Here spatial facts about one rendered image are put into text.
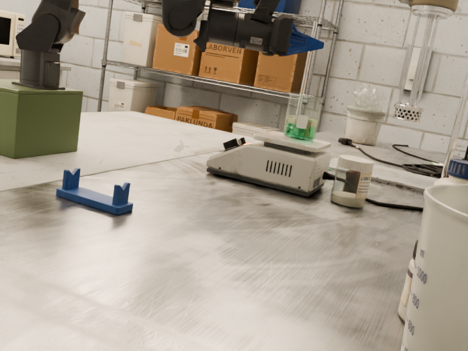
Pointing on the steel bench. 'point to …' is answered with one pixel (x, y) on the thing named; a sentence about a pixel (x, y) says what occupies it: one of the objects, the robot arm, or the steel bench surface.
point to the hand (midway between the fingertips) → (303, 42)
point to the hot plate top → (291, 142)
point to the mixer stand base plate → (396, 177)
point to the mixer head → (432, 8)
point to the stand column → (456, 127)
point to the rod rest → (70, 179)
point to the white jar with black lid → (407, 287)
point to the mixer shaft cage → (413, 113)
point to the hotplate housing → (274, 166)
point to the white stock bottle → (455, 173)
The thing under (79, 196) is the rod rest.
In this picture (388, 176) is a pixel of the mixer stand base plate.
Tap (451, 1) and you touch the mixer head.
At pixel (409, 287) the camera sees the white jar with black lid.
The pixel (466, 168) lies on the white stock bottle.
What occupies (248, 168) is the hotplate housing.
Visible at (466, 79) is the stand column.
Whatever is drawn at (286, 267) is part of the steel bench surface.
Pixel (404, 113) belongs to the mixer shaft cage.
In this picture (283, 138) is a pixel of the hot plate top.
